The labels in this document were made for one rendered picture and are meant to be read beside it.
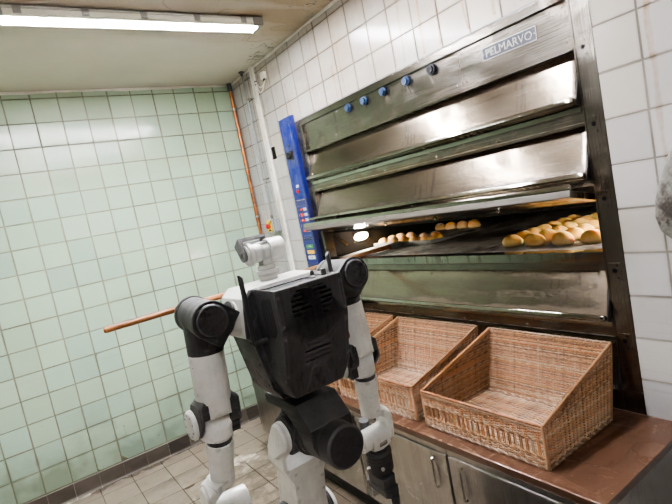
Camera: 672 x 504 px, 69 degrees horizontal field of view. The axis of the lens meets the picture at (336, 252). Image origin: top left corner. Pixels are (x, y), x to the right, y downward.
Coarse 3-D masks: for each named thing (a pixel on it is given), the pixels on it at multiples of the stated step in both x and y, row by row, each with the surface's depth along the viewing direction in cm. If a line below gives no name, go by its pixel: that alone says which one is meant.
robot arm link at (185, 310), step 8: (184, 304) 123; (192, 304) 120; (184, 312) 120; (184, 320) 120; (184, 328) 122; (184, 336) 122; (192, 336) 120; (192, 344) 120; (200, 344) 120; (208, 344) 121; (192, 352) 121; (200, 352) 120; (208, 352) 121; (216, 352) 122
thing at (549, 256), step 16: (368, 256) 298; (384, 256) 283; (400, 256) 269; (416, 256) 257; (432, 256) 246; (448, 256) 238; (464, 256) 229; (480, 256) 222; (496, 256) 214; (512, 256) 208; (528, 256) 201; (544, 256) 196; (560, 256) 190; (576, 256) 185; (592, 256) 180
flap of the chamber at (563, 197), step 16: (560, 192) 169; (576, 192) 169; (448, 208) 212; (464, 208) 204; (480, 208) 198; (496, 208) 198; (512, 208) 199; (528, 208) 200; (336, 224) 283; (352, 224) 270; (368, 224) 271
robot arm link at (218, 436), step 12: (216, 420) 125; (228, 420) 127; (204, 432) 124; (216, 432) 124; (228, 432) 126; (216, 444) 125; (228, 444) 126; (216, 456) 125; (228, 456) 127; (216, 468) 127; (228, 468) 128; (216, 480) 128
